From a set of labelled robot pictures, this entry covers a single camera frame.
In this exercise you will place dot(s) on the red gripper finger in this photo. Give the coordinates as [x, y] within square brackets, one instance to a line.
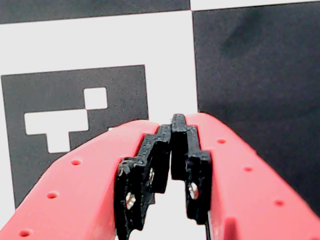
[250, 200]
[75, 190]

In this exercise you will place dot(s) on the checkerboard marker mat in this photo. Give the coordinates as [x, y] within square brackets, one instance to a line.
[75, 45]

